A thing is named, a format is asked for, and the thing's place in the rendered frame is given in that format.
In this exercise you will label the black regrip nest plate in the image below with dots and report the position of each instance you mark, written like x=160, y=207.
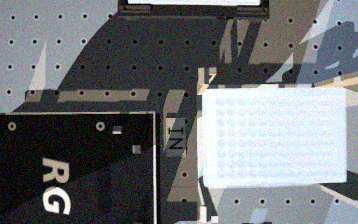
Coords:
x=80, y=168

